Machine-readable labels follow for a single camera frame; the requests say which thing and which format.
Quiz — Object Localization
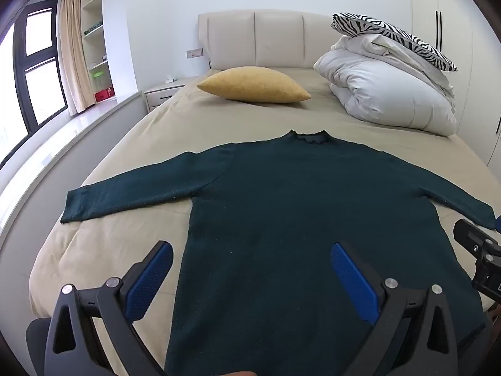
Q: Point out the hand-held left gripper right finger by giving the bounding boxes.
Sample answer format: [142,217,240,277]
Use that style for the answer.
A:
[331,242,458,376]

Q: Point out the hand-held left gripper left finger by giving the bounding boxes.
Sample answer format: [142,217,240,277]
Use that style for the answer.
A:
[45,241,175,376]

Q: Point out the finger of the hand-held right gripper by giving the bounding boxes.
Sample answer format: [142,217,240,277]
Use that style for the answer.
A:
[453,215,501,261]

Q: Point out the dark green knit sweater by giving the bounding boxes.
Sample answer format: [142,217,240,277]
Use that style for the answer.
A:
[60,129,498,376]

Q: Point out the bed with beige sheet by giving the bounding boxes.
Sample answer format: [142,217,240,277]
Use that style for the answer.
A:
[29,66,497,361]

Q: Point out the white window sill ledge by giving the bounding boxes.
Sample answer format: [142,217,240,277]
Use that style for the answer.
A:
[0,90,143,243]

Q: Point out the white folded duvet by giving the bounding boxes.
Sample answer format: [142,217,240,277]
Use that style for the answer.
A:
[314,33,458,137]

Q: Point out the white wardrobe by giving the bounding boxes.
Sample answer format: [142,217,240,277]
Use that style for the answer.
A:
[407,0,501,169]

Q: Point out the white nightstand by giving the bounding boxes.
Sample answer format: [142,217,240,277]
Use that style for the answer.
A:
[144,82,189,112]

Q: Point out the yellow throw pillow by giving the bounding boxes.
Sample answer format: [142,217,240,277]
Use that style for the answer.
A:
[197,66,312,104]

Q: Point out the zebra print pillow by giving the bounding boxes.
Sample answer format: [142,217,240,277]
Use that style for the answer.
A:
[331,13,458,72]

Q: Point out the black framed window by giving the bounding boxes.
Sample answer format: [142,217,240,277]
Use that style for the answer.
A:
[0,2,69,161]

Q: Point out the beige curtain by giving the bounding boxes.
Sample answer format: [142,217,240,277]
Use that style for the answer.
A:
[58,0,96,116]

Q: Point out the beige padded headboard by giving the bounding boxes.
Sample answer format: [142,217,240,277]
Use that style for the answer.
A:
[198,10,345,73]

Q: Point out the white wall shelf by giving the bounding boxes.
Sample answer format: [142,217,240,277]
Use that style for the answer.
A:
[80,0,116,104]

